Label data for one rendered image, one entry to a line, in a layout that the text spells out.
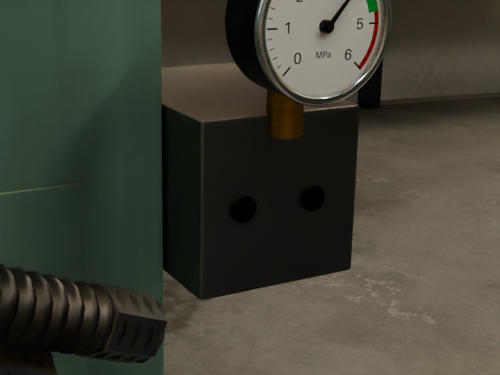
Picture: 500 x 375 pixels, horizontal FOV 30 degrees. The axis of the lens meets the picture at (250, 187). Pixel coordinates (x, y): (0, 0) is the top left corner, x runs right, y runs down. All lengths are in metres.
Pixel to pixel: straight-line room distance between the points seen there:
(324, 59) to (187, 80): 0.11
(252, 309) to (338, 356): 0.22
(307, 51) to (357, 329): 1.29
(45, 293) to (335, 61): 0.15
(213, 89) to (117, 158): 0.06
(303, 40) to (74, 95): 0.10
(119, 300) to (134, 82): 0.12
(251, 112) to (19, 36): 0.10
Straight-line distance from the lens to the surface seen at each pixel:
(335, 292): 1.77
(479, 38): 3.59
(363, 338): 1.60
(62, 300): 0.30
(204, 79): 0.47
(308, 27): 0.36
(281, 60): 0.36
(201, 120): 0.38
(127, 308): 0.32
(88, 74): 0.40
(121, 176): 0.41
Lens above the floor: 0.71
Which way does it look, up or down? 17 degrees down
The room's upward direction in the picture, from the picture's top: 1 degrees clockwise
